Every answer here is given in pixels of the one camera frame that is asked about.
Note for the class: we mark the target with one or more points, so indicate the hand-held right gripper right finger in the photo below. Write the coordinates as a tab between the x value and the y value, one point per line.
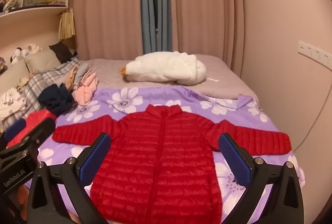
234	159

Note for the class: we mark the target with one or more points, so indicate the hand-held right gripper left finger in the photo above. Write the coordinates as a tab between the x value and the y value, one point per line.
96	159

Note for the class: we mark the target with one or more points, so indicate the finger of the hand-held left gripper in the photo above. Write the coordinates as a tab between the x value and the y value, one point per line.
41	131
14	128

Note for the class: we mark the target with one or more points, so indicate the dark red puffer jacket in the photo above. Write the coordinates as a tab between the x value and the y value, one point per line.
166	161

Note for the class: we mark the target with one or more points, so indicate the pink clothes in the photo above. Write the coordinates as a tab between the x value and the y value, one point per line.
85	91

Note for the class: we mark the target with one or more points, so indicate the bright red folded puffer jacket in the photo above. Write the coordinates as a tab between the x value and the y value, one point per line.
33	120

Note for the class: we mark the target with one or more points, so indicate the white printed garment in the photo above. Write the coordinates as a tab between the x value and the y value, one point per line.
11	103

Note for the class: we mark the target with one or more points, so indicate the navy blue garment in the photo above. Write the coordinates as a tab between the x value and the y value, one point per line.
57	99

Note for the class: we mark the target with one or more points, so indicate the brown floral cloth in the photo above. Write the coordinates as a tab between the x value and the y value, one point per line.
24	83

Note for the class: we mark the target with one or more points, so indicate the grey plaid quilt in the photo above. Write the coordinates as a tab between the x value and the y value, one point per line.
41	78

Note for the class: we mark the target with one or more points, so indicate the beige headboard cushion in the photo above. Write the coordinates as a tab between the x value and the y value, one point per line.
42	60
13	72

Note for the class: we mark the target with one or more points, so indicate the tan printed garment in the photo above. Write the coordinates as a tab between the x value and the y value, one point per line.
72	77

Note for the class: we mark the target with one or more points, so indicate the purple floral bedsheet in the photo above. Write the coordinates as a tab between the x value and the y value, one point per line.
129	104

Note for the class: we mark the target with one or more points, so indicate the black and white plush dog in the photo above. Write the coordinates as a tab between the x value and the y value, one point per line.
16	55

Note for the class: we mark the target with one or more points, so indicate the grey garment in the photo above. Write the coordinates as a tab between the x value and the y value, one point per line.
83	72

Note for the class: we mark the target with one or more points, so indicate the beige plush toy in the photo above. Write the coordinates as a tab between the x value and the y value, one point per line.
31	49

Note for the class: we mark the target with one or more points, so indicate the dark brown pillow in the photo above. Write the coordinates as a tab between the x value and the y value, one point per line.
62	51

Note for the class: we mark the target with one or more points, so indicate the yellow pleated cloth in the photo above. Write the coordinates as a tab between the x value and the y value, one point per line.
67	24

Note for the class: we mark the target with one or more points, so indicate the white goose plush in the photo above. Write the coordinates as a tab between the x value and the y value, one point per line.
166	68

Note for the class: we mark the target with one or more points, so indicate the pink curtain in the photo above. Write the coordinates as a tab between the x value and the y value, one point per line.
205	11
109	5

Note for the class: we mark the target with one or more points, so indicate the blue-grey curtain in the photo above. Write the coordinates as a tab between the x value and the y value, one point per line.
146	18

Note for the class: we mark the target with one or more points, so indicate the dark window pane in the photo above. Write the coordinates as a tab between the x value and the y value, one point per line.
155	5

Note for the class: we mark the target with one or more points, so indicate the white wall socket strip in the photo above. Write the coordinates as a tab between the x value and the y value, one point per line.
313	54

